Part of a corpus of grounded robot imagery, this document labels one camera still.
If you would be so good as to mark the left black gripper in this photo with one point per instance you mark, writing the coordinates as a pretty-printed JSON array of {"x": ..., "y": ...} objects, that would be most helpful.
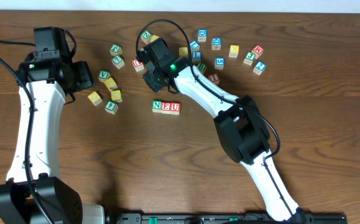
[{"x": 84, "y": 75}]

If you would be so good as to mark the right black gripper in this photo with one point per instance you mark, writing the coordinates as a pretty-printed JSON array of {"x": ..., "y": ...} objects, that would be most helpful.
[{"x": 147, "y": 56}]

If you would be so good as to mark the green N block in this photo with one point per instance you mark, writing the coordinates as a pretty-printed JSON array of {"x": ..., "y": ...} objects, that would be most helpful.
[{"x": 157, "y": 106}]

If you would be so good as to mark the red E block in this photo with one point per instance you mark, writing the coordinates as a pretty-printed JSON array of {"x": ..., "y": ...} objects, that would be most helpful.
[{"x": 165, "y": 109}]

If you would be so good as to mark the red u block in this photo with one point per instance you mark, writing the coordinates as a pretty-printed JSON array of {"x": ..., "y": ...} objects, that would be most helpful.
[
  {"x": 138, "y": 66},
  {"x": 175, "y": 108}
]

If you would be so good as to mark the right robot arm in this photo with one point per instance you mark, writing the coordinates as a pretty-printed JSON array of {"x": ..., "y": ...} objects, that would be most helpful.
[{"x": 242, "y": 131}]

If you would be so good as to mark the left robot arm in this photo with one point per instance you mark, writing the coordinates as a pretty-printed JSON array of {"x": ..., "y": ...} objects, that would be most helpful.
[{"x": 33, "y": 191}]

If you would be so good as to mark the green V block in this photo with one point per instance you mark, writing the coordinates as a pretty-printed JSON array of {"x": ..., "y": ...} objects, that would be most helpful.
[{"x": 103, "y": 75}]

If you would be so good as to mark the yellow G block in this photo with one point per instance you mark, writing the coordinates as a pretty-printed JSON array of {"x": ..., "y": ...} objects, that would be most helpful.
[{"x": 95, "y": 97}]

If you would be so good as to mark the yellow K block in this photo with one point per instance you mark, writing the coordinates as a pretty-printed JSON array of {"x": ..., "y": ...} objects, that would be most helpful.
[{"x": 110, "y": 84}]

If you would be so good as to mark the yellow O block left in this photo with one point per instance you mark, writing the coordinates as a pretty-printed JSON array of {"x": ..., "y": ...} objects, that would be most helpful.
[{"x": 116, "y": 96}]

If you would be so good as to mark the green 7 block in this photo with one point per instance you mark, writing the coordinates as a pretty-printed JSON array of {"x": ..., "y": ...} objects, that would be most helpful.
[{"x": 118, "y": 61}]

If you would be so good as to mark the green 4 block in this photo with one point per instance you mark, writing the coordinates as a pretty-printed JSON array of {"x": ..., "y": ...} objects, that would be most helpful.
[{"x": 111, "y": 107}]

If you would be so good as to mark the yellow S block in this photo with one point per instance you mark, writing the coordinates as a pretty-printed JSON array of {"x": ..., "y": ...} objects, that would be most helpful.
[{"x": 183, "y": 52}]

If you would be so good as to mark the green J block left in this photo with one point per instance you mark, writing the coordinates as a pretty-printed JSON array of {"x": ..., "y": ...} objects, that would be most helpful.
[{"x": 115, "y": 50}]

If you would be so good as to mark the yellow block beside Z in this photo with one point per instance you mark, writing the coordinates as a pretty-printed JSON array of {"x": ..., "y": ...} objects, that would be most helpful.
[{"x": 154, "y": 37}]

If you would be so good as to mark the green Z block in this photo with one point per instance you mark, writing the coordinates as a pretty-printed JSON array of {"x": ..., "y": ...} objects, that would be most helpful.
[{"x": 146, "y": 37}]

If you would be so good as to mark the green B block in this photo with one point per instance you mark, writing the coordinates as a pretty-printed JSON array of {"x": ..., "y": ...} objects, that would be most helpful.
[{"x": 202, "y": 67}]

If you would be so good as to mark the blue L block lower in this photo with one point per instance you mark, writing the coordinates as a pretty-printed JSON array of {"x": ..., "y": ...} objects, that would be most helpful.
[{"x": 196, "y": 57}]

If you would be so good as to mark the blue l block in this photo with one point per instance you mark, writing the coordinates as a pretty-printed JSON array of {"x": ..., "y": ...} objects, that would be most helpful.
[
  {"x": 196, "y": 57},
  {"x": 194, "y": 46}
]

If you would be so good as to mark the blue L block upper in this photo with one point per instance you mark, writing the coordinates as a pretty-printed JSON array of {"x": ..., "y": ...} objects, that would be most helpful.
[{"x": 194, "y": 46}]

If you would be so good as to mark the red I block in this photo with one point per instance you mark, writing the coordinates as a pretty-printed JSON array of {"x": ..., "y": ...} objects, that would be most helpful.
[{"x": 214, "y": 78}]

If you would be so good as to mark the blue D block top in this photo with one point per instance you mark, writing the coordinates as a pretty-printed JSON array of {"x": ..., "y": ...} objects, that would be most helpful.
[{"x": 202, "y": 35}]

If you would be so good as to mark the blue d block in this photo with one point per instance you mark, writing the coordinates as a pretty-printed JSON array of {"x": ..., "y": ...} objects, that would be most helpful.
[
  {"x": 202, "y": 35},
  {"x": 216, "y": 43}
]

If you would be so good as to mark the blue S block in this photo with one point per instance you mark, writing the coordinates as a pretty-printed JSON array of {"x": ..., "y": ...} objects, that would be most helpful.
[{"x": 219, "y": 63}]

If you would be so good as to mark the blue D block right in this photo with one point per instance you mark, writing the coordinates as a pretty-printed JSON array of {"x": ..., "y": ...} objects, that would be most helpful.
[{"x": 216, "y": 43}]

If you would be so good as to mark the yellow block right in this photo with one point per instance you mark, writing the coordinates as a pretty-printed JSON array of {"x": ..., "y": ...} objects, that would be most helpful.
[{"x": 233, "y": 51}]

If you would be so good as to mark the red M block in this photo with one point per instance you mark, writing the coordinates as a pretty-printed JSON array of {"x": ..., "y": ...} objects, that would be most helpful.
[{"x": 257, "y": 51}]

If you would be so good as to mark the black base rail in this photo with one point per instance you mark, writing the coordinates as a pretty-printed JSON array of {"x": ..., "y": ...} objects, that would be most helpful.
[{"x": 136, "y": 218}]

